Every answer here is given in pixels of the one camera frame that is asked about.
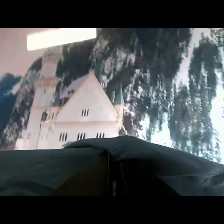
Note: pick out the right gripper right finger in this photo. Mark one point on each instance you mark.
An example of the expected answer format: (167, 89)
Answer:
(124, 181)

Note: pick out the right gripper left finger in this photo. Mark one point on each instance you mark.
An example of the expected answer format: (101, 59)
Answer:
(100, 178)

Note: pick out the black garment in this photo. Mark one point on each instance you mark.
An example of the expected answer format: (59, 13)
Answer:
(173, 170)

